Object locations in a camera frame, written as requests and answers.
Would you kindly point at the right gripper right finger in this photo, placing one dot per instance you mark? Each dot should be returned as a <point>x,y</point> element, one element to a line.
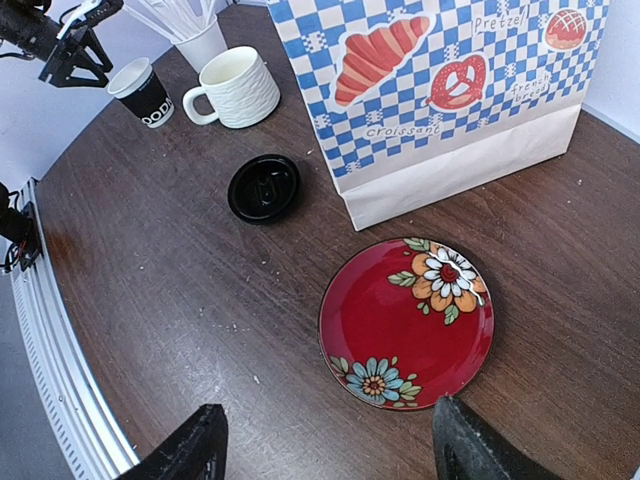
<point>467,447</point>

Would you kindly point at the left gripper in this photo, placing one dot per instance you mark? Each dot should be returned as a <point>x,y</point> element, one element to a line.
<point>78,60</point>

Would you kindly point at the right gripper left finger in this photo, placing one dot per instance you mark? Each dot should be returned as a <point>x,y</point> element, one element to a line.
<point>197,449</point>

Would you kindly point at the black plastic cup lid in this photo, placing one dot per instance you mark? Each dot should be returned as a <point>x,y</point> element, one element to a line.
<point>265,189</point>

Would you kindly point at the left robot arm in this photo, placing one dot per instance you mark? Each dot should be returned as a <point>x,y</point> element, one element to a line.
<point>21,23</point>

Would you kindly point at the white paper cup with straws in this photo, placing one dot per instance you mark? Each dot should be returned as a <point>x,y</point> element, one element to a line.
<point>201,48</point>

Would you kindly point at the red floral plate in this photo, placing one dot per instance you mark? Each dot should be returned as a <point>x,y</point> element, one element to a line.
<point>405,322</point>

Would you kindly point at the white ceramic mug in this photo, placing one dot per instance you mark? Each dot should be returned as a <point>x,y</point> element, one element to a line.
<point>235,88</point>

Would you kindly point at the blue checkered paper bag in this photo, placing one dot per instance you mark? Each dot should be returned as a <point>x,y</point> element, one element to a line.
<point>416,101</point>

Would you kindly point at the aluminium front rail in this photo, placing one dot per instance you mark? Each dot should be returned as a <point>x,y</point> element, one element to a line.
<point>87,433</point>

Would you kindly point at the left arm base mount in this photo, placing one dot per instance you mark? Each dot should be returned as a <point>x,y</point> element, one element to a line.
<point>20,228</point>

